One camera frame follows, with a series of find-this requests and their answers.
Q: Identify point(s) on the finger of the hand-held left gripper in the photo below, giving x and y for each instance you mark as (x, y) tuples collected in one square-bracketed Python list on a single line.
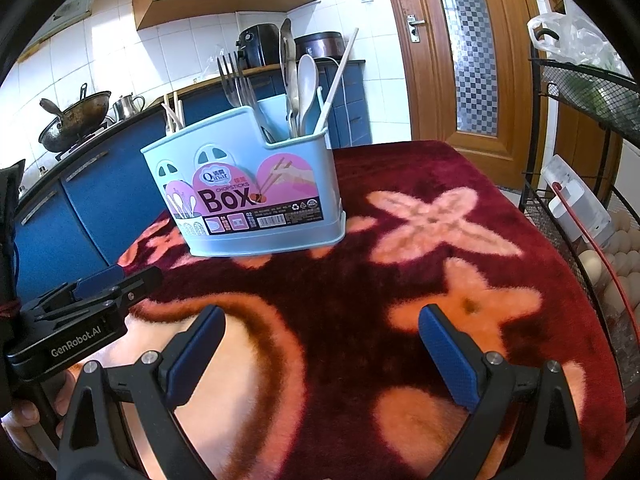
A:
[(100, 280), (142, 282)]

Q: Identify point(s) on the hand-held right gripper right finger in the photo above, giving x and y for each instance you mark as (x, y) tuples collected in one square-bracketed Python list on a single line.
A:
[(450, 355)]

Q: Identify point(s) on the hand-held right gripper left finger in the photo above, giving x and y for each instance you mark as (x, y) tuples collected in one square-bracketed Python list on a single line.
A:
[(195, 355)]

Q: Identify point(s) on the light blue utensil holder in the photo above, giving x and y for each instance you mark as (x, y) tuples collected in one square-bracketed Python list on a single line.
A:
[(235, 160)]

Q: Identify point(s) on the wooden chopstick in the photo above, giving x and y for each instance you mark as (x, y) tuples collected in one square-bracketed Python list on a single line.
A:
[(168, 115), (179, 110)]

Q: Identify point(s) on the silver metal fork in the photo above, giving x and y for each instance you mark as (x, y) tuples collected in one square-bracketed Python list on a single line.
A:
[(245, 90)]

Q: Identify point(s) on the dark metal fork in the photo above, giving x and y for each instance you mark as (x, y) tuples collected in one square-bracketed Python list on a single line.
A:
[(230, 80)]

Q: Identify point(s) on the white plastic spoon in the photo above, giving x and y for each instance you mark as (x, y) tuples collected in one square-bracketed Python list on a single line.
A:
[(308, 77)]

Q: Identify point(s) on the metal table knife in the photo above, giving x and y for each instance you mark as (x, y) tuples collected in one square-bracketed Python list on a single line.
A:
[(286, 40)]

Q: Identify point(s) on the long pale chopstick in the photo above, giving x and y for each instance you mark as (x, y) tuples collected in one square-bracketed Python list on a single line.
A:
[(340, 70)]

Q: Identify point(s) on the person's left hand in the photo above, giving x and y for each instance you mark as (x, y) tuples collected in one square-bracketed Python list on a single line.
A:
[(22, 425)]

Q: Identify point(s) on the blue kitchen base cabinets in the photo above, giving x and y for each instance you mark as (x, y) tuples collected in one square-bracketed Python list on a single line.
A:
[(100, 195)]

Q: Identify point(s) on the red floral plush blanket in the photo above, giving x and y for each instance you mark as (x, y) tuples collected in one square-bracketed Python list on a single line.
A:
[(380, 270)]

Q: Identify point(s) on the black wok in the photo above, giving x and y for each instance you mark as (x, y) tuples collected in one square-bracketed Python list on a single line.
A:
[(75, 120)]

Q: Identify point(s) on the steel kettle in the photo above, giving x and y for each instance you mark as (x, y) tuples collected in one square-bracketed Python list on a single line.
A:
[(127, 107)]

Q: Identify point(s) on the pile of eggs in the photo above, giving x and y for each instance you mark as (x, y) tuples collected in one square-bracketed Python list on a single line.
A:
[(617, 255)]

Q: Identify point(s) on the white power strip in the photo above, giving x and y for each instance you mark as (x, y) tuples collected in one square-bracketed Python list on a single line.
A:
[(575, 200)]

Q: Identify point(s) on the small clear plastic bag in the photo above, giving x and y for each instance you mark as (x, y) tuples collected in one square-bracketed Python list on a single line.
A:
[(217, 62)]

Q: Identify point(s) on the black air fryer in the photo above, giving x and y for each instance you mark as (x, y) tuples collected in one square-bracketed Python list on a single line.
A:
[(257, 45)]

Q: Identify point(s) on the wooden door with glass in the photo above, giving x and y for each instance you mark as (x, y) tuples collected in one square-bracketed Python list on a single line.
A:
[(410, 90)]

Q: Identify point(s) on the dark rice cooker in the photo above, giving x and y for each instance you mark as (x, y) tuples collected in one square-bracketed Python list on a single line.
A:
[(322, 45)]

